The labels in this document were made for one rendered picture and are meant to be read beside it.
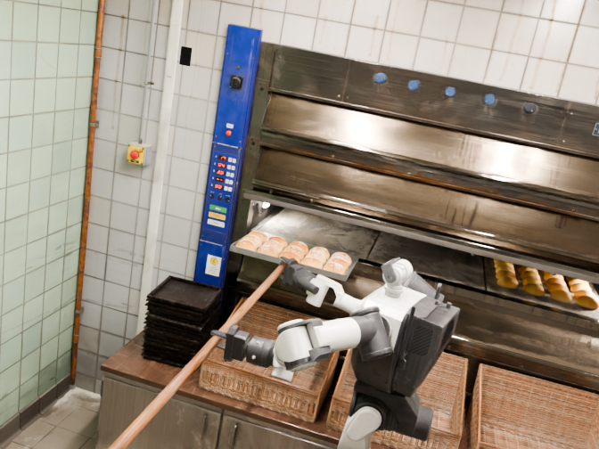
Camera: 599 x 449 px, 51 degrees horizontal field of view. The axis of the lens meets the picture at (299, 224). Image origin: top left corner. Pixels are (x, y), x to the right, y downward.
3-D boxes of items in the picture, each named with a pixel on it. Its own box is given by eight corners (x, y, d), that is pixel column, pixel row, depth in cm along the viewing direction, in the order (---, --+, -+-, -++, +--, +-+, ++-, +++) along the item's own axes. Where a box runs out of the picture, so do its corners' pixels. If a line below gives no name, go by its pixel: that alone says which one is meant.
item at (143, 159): (132, 159, 317) (134, 141, 314) (150, 164, 315) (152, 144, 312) (125, 162, 310) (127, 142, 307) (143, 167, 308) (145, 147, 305)
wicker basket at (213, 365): (233, 342, 326) (242, 295, 318) (337, 373, 315) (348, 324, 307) (195, 387, 281) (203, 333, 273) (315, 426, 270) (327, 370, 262)
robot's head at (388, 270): (411, 277, 206) (403, 256, 206) (402, 284, 198) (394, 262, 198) (394, 282, 209) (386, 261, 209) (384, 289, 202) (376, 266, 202)
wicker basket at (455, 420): (343, 375, 315) (354, 326, 306) (455, 407, 304) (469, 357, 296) (323, 428, 269) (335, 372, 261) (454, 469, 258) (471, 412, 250)
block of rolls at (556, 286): (491, 250, 357) (494, 241, 356) (578, 272, 348) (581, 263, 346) (496, 287, 300) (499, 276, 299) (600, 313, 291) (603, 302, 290)
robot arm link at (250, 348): (225, 330, 194) (260, 341, 191) (235, 319, 203) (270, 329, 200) (219, 366, 198) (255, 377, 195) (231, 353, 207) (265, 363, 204)
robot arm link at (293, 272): (283, 258, 264) (300, 269, 255) (299, 257, 270) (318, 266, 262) (278, 286, 267) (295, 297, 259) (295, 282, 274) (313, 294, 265)
